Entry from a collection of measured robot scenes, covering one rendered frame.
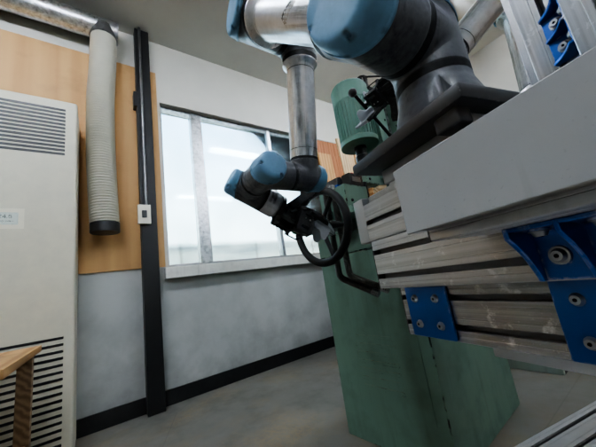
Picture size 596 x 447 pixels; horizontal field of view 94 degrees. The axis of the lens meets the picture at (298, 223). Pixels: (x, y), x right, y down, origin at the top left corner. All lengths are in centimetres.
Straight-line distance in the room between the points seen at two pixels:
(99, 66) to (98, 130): 48
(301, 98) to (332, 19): 36
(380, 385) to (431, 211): 98
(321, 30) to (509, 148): 31
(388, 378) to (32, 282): 162
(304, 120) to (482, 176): 58
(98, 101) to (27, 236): 94
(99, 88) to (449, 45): 212
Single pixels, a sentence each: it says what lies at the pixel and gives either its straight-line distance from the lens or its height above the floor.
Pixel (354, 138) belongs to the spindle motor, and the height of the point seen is 120.
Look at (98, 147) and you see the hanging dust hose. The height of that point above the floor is 160.
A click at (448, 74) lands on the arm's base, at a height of 89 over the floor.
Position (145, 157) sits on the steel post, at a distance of 226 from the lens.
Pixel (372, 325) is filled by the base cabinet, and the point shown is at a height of 43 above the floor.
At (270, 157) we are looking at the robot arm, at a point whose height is 92.
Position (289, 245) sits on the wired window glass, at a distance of 265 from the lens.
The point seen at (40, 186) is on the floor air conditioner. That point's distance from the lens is 192.
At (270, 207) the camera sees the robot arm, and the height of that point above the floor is 84.
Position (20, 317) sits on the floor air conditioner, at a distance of 181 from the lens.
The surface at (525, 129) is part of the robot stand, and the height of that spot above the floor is 70.
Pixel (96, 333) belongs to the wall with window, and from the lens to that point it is 209.
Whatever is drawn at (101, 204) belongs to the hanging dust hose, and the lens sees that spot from 200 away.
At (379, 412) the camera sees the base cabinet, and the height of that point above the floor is 12.
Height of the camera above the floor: 63
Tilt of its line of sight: 12 degrees up
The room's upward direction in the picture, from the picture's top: 9 degrees counter-clockwise
